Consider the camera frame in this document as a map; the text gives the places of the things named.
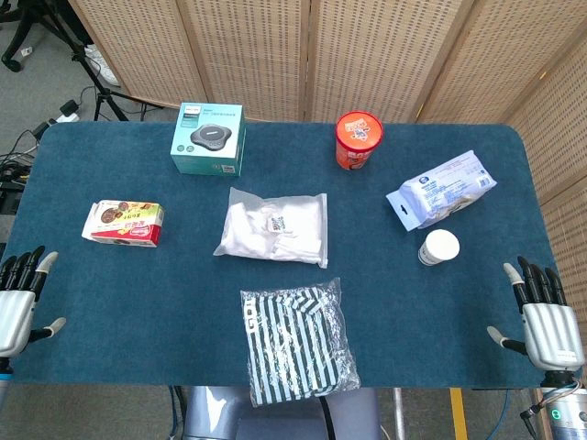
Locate white power strip with adapter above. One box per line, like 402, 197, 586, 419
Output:
48, 99, 82, 126

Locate small white paper cup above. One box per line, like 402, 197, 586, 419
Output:
417, 228, 461, 267

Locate white garment in frosted bag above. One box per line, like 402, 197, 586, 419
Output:
212, 186, 329, 270

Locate grey robot torso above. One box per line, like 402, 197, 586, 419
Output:
183, 385, 382, 440

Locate metal table leg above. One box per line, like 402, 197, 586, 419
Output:
393, 388, 407, 440

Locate woven rattan folding screen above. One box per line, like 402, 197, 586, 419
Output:
68, 0, 587, 440

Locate teal speakerphone box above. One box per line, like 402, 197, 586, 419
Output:
170, 102, 246, 178

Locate blue felt table cover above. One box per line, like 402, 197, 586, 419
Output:
0, 119, 577, 391

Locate white wet wipes pack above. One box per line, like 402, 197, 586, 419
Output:
385, 149, 498, 233

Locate tangled black floor cables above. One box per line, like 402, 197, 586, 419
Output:
0, 121, 54, 216

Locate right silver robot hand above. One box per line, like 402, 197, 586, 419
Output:
486, 255, 586, 372

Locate black office chair base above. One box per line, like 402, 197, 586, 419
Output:
0, 0, 91, 73

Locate striped shirt in clear bag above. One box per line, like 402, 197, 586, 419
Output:
239, 276, 361, 408

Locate white shoe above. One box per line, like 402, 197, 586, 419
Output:
84, 44, 121, 87

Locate orange instant noodle tub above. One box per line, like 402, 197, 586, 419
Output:
335, 111, 384, 172

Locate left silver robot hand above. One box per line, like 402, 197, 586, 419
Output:
0, 246, 67, 363

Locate red green snack box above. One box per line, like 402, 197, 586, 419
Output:
81, 198, 166, 248

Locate black tripod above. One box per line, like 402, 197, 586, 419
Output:
40, 0, 164, 123

